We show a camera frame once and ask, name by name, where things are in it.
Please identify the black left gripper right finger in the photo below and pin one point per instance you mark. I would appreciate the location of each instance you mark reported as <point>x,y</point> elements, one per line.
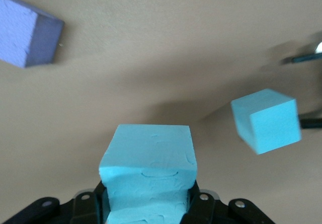
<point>213,211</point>

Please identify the light blue foam block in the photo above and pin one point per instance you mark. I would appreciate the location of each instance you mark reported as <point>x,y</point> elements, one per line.
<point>266,123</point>
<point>148,158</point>

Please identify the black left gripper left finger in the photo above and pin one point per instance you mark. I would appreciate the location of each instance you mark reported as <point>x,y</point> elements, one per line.
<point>63,211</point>

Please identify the purple foam block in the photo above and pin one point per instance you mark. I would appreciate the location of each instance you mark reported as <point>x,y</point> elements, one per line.
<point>15,32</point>

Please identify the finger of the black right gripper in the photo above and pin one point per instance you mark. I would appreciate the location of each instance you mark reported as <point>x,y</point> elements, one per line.
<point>312,123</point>
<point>308,58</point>

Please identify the brown table cover sheet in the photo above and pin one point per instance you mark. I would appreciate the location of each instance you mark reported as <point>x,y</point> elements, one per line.
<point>151,70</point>

